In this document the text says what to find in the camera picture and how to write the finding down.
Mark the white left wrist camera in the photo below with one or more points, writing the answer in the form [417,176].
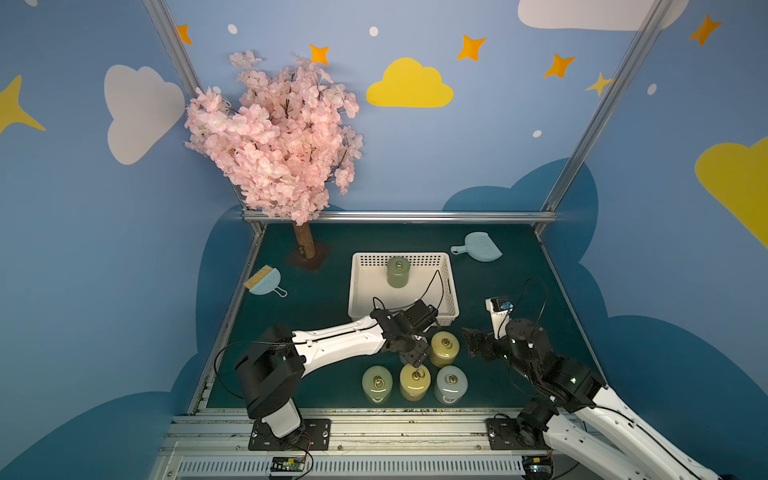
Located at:
[421,316]

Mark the right side floor rail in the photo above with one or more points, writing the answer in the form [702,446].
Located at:
[565,244]

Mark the light blue plastic dustpan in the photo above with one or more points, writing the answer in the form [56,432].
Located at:
[479,246]

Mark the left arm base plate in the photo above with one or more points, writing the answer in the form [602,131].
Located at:
[313,435]

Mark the front aluminium mounting rail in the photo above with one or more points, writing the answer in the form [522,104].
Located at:
[364,444]

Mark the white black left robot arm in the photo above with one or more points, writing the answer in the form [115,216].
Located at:
[272,368]

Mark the floor rail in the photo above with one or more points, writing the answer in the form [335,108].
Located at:
[565,244]
[228,260]

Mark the left aluminium frame post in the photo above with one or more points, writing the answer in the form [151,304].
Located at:
[165,25]

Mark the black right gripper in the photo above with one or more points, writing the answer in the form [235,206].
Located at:
[485,343]

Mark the dark green tea canister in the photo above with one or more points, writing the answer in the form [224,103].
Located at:
[377,383]

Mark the right aluminium frame post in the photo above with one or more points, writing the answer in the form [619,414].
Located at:
[660,15]

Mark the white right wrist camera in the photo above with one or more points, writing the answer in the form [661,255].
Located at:
[499,309]

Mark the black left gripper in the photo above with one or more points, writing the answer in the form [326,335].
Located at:
[411,346]

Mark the blue hand brush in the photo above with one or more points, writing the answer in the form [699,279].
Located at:
[265,281]

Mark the pink cherry blossom tree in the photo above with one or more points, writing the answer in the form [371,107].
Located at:
[283,143]

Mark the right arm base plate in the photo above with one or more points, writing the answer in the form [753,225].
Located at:
[515,433]

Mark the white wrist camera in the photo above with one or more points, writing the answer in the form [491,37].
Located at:
[421,316]
[499,309]

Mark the left side floor rail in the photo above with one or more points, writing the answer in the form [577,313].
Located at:
[228,260]

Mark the yellow green tea canister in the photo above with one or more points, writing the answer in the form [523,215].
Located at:
[444,349]

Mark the white perforated plastic basket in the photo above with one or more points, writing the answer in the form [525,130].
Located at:
[429,278]

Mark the rear aluminium frame rail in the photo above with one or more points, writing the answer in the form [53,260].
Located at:
[442,217]

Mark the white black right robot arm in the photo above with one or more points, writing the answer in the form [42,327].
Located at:
[577,413]

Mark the aluminium frame post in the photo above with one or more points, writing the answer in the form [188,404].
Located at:
[660,15]
[165,25]

